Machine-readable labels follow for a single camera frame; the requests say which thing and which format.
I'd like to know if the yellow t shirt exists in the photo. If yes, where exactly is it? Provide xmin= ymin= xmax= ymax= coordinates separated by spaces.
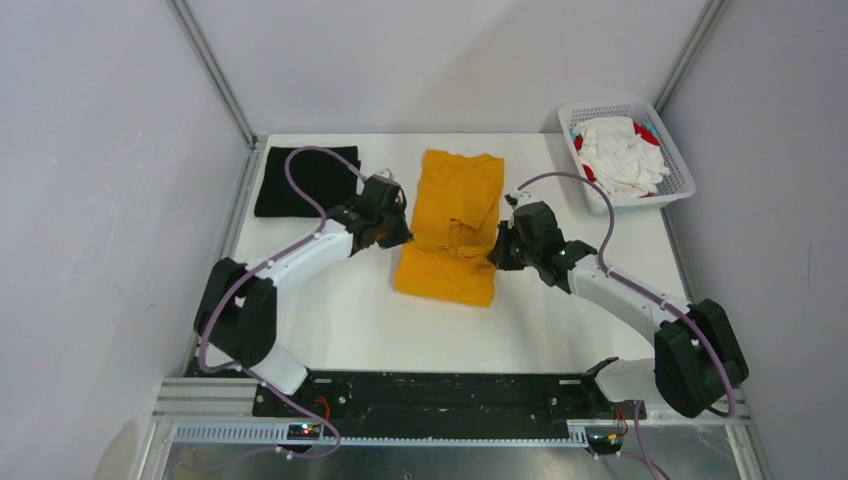
xmin=394 ymin=150 xmax=505 ymax=308

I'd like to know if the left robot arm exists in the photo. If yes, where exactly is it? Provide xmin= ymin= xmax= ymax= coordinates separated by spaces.
xmin=194 ymin=174 xmax=412 ymax=416

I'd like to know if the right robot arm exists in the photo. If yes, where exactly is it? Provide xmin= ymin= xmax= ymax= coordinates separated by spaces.
xmin=487 ymin=193 xmax=750 ymax=418

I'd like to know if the folded black t shirt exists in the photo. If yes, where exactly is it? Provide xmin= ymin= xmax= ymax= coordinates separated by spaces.
xmin=254 ymin=147 xmax=358 ymax=218

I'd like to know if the white t shirt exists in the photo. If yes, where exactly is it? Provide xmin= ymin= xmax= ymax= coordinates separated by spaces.
xmin=573 ymin=116 xmax=672 ymax=208

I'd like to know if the white plastic basket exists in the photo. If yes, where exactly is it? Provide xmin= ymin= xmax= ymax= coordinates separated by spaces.
xmin=557 ymin=100 xmax=695 ymax=214

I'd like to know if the right controller board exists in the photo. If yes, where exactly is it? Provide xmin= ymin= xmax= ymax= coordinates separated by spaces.
xmin=586 ymin=433 xmax=623 ymax=458

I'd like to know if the controller board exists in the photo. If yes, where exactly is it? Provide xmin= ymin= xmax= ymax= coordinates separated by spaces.
xmin=286 ymin=423 xmax=322 ymax=442
xmin=586 ymin=433 xmax=623 ymax=458

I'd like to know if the left controller board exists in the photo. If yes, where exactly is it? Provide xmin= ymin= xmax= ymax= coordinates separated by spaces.
xmin=286 ymin=423 xmax=322 ymax=442

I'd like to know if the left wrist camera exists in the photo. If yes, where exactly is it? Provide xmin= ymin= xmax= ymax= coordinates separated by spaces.
xmin=366 ymin=169 xmax=395 ymax=184

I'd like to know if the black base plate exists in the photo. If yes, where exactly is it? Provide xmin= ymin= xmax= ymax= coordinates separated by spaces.
xmin=293 ymin=370 xmax=635 ymax=441

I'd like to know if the aluminium frame rail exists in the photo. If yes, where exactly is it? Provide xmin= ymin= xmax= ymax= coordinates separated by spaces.
xmin=153 ymin=378 xmax=756 ymax=448

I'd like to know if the left corner aluminium post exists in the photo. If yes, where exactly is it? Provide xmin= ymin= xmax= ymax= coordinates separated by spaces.
xmin=166 ymin=0 xmax=257 ymax=148

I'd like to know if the corner aluminium post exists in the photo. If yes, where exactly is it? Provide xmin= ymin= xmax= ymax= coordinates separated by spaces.
xmin=166 ymin=0 xmax=257 ymax=148
xmin=653 ymin=0 xmax=730 ymax=113

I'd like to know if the right corner aluminium post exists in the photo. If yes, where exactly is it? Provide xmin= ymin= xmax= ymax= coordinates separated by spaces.
xmin=653 ymin=0 xmax=730 ymax=113

